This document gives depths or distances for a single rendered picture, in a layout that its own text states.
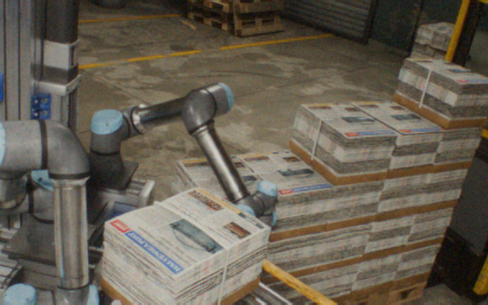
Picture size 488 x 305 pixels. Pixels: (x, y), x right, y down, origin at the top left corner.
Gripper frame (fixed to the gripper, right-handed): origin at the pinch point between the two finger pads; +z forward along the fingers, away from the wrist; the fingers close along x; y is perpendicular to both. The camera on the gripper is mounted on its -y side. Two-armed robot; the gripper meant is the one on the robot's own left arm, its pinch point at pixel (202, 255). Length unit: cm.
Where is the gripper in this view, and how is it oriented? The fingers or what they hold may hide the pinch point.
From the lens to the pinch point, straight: 182.8
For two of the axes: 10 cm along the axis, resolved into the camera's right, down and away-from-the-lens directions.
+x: 7.5, 3.9, -5.4
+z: -6.4, 2.2, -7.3
